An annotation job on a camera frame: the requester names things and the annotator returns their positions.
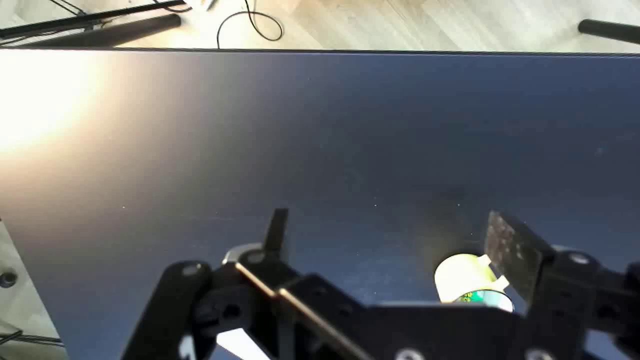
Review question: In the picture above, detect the yellow mug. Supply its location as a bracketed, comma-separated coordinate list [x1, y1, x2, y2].
[431, 251, 516, 315]

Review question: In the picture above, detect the black stand leg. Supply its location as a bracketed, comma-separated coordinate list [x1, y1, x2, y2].
[35, 15, 184, 51]
[576, 19, 640, 47]
[0, 0, 187, 41]

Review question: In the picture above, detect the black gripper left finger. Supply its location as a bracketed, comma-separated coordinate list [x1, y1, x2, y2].
[121, 209, 302, 360]

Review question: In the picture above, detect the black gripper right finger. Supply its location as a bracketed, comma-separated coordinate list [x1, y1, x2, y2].
[482, 211, 640, 360]

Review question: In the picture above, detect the black floor cable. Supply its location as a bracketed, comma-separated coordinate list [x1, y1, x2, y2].
[214, 0, 286, 51]

